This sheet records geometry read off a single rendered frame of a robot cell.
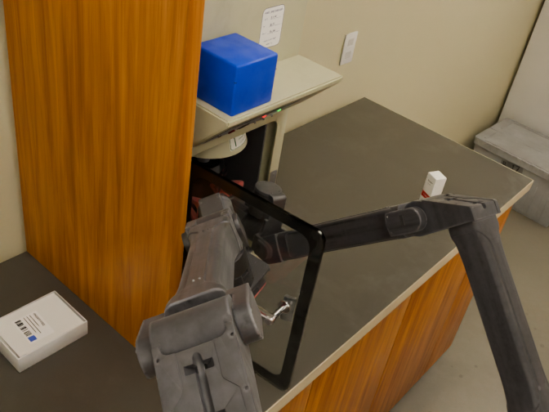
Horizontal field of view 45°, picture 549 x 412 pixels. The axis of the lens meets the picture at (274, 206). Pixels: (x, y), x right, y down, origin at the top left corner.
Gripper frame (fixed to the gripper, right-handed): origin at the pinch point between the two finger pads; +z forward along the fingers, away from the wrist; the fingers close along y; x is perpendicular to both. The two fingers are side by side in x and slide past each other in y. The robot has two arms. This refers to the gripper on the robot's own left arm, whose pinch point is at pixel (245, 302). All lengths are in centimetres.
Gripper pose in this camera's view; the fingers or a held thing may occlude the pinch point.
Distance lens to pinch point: 119.1
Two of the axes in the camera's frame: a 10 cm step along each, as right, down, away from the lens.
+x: 8.0, 4.5, -4.0
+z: 1.1, 5.4, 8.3
